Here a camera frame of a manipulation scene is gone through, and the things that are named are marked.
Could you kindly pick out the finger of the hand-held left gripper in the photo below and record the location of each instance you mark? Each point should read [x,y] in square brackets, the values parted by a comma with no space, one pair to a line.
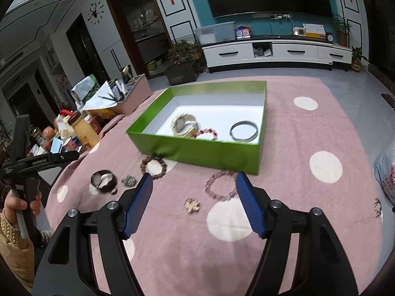
[55,158]

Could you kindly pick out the pink dotted blanket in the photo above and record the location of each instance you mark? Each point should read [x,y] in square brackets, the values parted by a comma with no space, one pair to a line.
[293,148]

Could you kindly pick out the green basin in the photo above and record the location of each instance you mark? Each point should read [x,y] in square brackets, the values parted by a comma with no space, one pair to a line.
[152,65]

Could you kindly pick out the black wall clock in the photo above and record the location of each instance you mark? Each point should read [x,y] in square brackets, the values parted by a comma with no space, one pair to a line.
[95,11]

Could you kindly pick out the tan jar red lid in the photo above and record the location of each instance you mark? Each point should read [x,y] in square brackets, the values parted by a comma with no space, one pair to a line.
[83,129]

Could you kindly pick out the yellow packet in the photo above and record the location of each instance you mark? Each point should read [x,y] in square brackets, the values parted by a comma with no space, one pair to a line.
[103,113]

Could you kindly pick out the white plastic bag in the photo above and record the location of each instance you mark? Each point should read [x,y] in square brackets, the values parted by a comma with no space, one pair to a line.
[385,169]

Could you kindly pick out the person's left forearm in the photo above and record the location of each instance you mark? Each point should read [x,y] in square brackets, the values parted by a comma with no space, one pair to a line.
[15,252]

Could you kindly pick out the pile of assorted packages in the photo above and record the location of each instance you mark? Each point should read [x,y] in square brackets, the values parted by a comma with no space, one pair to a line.
[46,138]

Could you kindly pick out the person's left hand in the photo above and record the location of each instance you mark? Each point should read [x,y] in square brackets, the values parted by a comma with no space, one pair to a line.
[17,205]

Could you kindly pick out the black alarm clock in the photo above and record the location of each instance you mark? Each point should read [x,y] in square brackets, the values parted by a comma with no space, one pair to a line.
[330,37]

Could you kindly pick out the green white bag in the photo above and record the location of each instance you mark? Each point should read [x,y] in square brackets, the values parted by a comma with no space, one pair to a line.
[85,88]

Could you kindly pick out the small white display device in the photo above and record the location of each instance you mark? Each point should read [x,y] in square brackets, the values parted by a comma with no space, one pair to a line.
[298,32]

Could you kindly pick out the dark wooden door frame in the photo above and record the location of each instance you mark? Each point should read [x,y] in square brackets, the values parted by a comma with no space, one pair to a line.
[123,40]

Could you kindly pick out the clear plastic storage box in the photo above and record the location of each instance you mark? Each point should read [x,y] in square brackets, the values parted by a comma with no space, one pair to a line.
[216,32]

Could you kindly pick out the small potted plant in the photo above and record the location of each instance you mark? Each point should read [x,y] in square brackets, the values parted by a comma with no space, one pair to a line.
[356,64]

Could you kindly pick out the gold wrist watch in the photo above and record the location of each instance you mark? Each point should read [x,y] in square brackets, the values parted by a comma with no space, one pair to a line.
[180,123]

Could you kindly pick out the gold brooch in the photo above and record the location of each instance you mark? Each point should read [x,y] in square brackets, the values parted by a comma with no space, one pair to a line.
[192,206]

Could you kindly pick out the green cardboard box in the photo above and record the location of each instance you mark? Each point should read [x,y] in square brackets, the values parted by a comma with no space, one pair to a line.
[200,154]

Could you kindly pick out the green jade ornament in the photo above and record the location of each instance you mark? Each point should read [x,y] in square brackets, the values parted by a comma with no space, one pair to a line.
[128,181]

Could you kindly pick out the black pen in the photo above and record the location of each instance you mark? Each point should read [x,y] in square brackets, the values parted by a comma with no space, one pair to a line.
[108,98]

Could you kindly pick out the potted plant brown pot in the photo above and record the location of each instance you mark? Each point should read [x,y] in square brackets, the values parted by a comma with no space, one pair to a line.
[342,38]

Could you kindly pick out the pink storage box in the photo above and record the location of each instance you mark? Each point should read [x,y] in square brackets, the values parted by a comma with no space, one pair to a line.
[135,98]

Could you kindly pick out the white desk calendar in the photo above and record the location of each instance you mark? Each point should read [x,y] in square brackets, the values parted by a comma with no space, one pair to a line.
[314,30]

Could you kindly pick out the silver bangle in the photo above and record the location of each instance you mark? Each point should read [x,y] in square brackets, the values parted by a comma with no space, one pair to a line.
[243,139]

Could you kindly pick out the large potted plant dark planter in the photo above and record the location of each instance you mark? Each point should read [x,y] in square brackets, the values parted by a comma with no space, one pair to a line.
[182,52]

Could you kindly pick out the cream flower ornament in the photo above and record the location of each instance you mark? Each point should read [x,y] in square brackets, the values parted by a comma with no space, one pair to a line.
[126,71]

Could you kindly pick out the white television cabinet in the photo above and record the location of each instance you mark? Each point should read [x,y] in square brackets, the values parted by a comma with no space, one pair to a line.
[296,51]

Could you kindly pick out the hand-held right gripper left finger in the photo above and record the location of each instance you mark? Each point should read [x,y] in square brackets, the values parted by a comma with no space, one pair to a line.
[140,203]

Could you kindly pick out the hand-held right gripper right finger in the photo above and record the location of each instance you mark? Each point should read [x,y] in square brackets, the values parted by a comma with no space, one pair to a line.
[248,203]

